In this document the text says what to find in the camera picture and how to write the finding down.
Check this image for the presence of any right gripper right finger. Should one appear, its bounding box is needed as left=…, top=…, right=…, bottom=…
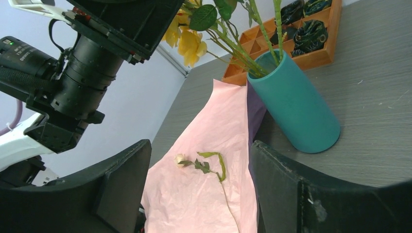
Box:
left=250, top=141, right=412, bottom=233

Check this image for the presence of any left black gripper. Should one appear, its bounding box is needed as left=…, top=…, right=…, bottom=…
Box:
left=63, top=0, right=183, bottom=65

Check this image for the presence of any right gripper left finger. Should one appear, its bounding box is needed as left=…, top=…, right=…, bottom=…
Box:
left=0, top=139, right=152, bottom=233

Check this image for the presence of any white rose stem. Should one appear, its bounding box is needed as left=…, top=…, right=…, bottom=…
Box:
left=173, top=151, right=240, bottom=233

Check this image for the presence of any pink wrapping paper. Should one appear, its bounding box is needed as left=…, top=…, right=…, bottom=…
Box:
left=141, top=80, right=258, bottom=233

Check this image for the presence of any purple wrapping paper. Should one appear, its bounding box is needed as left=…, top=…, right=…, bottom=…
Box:
left=246, top=81, right=267, bottom=146

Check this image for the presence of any yellow pink flower bunch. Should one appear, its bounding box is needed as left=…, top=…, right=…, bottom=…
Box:
left=162, top=0, right=268, bottom=78

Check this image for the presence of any pink rose stem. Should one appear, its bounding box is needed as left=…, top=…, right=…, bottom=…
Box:
left=273, top=0, right=283, bottom=66

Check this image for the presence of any peach rose stem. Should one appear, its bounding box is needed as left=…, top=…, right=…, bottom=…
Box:
left=245, top=0, right=280, bottom=66

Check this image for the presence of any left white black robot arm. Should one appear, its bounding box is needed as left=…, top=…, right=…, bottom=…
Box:
left=0, top=0, right=183, bottom=189

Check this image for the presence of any teal vase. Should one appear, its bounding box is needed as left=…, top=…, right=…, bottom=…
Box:
left=247, top=49, right=341, bottom=153

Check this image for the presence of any dark rolled cloth middle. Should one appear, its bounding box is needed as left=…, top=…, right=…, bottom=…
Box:
left=270, top=24, right=297, bottom=46

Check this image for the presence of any dark rolled cloth back-left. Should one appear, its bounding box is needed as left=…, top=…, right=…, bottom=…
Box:
left=281, top=0, right=305, bottom=25

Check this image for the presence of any dark rolled cloth front-right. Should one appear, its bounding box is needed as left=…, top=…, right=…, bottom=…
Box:
left=291, top=19, right=328, bottom=57

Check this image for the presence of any orange compartment tray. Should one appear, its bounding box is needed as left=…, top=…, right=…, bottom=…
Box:
left=222, top=0, right=343, bottom=87

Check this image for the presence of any dark rolled cloth back-right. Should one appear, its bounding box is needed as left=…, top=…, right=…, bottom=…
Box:
left=303, top=0, right=332, bottom=17

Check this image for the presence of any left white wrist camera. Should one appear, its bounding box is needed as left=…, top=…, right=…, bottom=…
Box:
left=8, top=0, right=71, bottom=25

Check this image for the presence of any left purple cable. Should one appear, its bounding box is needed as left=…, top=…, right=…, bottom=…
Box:
left=0, top=100, right=24, bottom=136

